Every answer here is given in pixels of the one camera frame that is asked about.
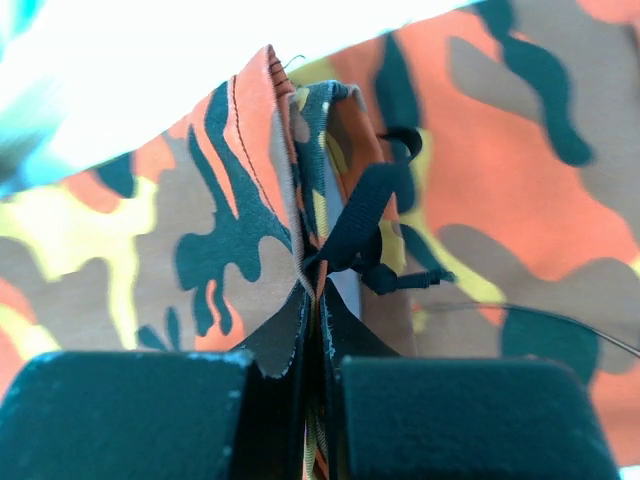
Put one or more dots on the orange camouflage trousers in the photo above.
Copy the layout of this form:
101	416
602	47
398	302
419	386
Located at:
469	183

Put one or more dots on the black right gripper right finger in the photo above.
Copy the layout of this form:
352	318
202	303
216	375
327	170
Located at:
342	335

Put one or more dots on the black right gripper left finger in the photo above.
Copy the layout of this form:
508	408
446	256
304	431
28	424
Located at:
270	436

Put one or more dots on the teal t-shirt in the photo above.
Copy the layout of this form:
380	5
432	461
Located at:
34	105

